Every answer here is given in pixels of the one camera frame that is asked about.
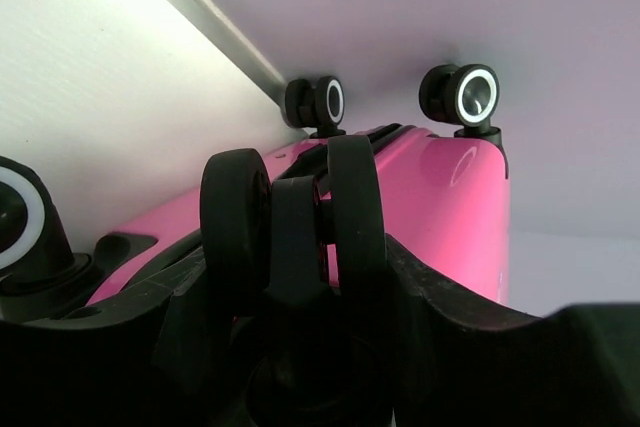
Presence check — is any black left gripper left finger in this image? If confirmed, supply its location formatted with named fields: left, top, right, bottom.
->
left=1, top=258, right=260, bottom=426

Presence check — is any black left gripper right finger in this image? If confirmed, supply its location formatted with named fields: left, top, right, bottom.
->
left=387, top=239, right=639, bottom=426

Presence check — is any pink hard-shell suitcase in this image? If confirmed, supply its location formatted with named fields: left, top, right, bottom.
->
left=1, top=64, right=510, bottom=323

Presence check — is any aluminium mounting rail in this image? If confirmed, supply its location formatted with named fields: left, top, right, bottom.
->
left=166, top=0, right=307, bottom=139

